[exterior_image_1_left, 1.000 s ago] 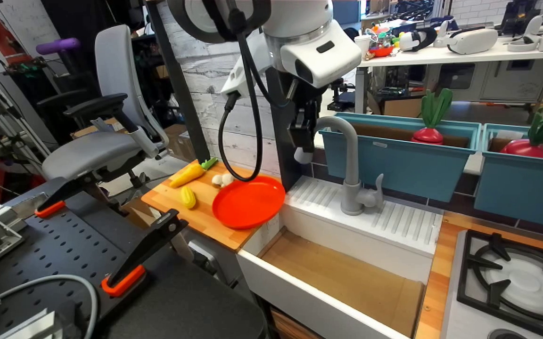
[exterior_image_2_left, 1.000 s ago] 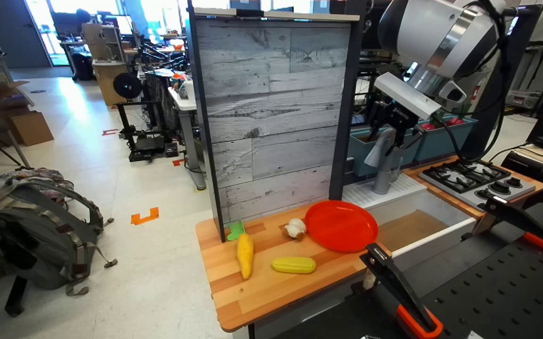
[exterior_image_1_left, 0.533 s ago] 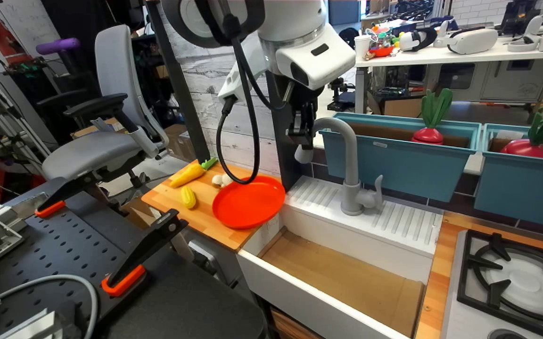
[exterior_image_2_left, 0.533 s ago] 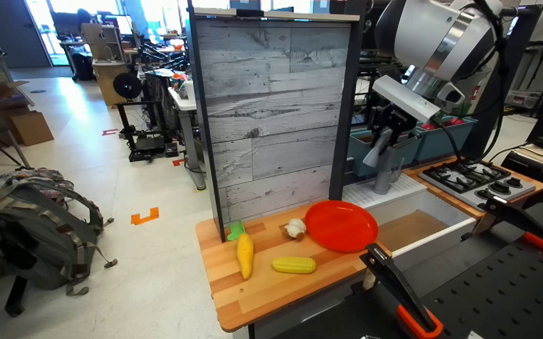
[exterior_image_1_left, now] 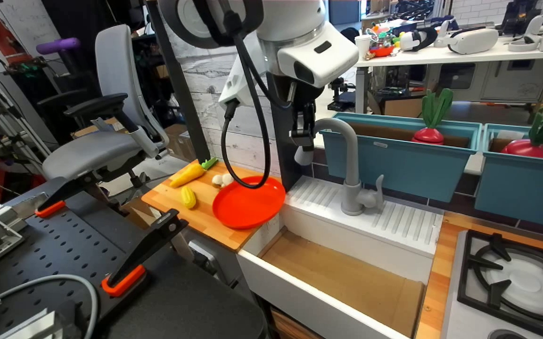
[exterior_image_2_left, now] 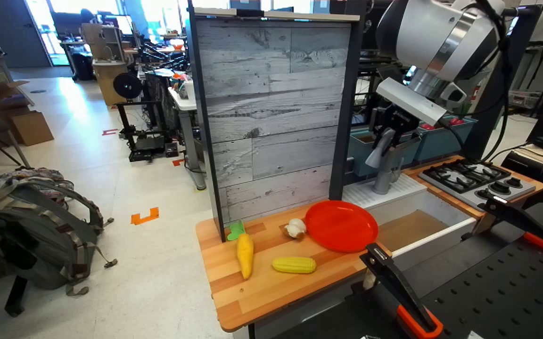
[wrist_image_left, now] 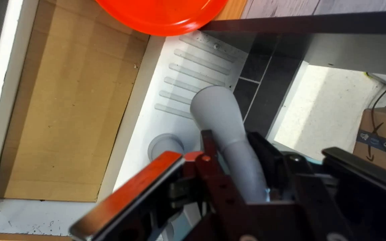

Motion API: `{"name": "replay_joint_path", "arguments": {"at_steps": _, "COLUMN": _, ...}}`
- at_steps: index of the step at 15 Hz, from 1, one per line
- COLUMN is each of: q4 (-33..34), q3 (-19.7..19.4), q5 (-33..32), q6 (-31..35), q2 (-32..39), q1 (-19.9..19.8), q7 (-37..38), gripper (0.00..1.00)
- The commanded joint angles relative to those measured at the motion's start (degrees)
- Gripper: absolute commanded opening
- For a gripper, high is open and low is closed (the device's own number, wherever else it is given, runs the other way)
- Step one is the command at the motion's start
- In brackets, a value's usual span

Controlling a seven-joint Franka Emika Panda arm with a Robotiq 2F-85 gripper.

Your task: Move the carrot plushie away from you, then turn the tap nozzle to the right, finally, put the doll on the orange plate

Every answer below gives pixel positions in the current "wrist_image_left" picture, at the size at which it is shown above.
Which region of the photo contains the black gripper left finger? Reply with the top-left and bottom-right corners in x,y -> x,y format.
200,129 -> 252,241

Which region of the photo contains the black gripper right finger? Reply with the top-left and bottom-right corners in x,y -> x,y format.
247,133 -> 292,189

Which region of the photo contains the grey toy tap faucet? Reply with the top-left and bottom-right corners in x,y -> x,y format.
147,85 -> 271,205

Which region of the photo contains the red plastic bowl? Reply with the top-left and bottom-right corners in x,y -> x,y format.
95,0 -> 231,38

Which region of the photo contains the cardboard box with blue tape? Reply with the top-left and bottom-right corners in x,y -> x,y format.
353,105 -> 386,180

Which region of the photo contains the white toy sink basin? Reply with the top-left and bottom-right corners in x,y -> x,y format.
0,0 -> 251,236

